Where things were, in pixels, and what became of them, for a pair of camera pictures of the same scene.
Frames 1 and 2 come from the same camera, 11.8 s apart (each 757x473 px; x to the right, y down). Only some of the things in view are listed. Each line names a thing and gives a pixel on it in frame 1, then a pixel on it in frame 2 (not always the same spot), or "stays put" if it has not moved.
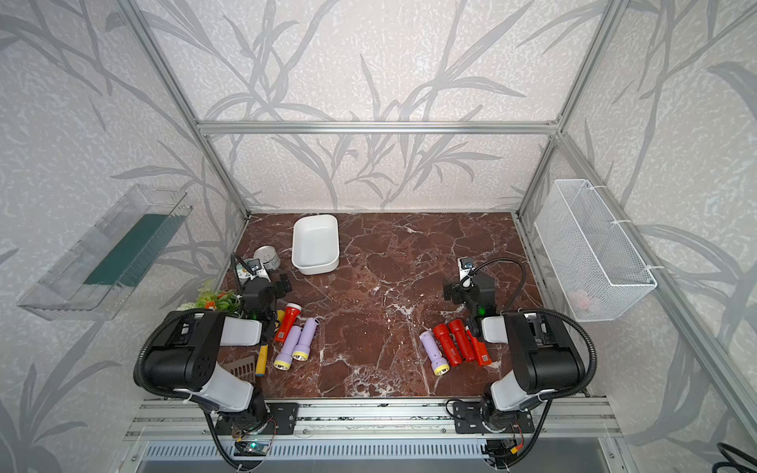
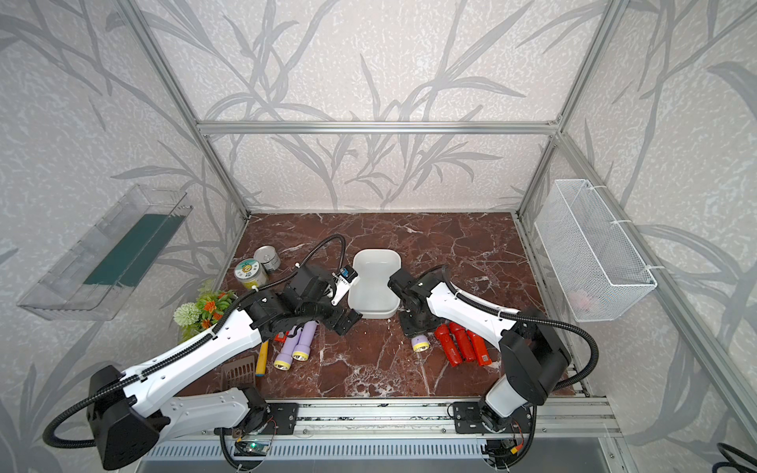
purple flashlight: (440, 365) to (420, 343)
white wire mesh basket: (593, 260) stays put
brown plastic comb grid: (243, 368) stays put
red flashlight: (459, 340) stays put
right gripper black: (456, 288) to (428, 327)
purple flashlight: (302, 350) stays put
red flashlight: (481, 351) stays put
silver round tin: (268, 256) stays put
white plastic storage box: (315, 243) to (372, 295)
